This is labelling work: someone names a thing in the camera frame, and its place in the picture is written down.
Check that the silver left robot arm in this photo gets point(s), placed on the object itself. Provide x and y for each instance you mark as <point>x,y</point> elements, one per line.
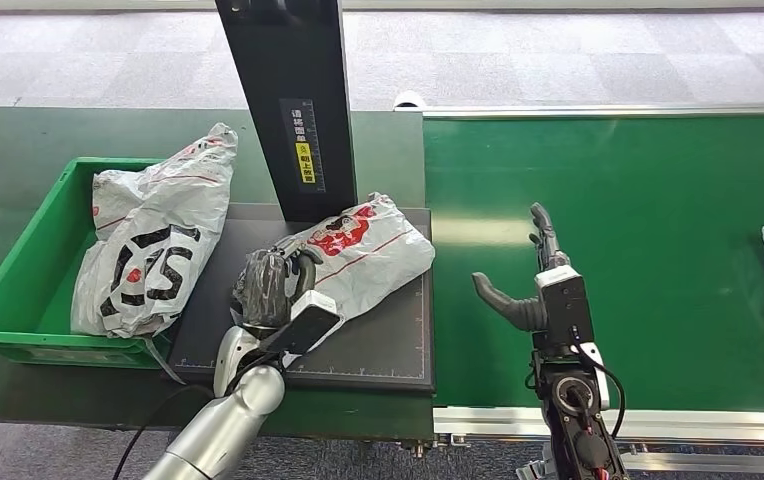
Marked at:
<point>223,424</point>

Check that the grey package with red print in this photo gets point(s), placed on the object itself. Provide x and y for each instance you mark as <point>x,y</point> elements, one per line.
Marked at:
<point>369,258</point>

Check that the aluminium conveyor frame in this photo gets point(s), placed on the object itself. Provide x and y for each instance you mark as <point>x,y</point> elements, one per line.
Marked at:
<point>687,424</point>

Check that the black scanner platform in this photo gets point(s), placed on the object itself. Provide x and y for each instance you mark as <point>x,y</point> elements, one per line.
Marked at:
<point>369,344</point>

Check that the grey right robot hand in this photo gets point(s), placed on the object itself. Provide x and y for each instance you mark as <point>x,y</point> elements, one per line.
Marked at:
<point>518,311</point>

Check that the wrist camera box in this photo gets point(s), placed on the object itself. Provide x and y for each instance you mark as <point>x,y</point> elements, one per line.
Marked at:
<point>564,305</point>
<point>302,324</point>

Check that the white package with black print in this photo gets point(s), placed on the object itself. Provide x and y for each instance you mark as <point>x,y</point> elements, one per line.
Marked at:
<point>157,225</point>

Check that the black scanner column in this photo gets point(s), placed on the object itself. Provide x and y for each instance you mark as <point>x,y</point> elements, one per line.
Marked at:
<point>289,79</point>

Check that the green plastic crate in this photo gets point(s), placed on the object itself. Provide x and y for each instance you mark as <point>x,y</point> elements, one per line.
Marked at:
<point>24,291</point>

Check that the green conveyor belt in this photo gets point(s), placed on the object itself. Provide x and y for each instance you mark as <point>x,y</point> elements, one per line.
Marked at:
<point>673,232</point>

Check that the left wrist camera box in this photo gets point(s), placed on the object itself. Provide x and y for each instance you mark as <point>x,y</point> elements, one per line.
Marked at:
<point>302,324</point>

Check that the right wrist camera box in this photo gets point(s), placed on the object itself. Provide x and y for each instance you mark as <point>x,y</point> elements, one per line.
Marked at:
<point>564,305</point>

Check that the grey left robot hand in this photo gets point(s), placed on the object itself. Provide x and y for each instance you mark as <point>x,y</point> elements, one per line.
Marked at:
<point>266,285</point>

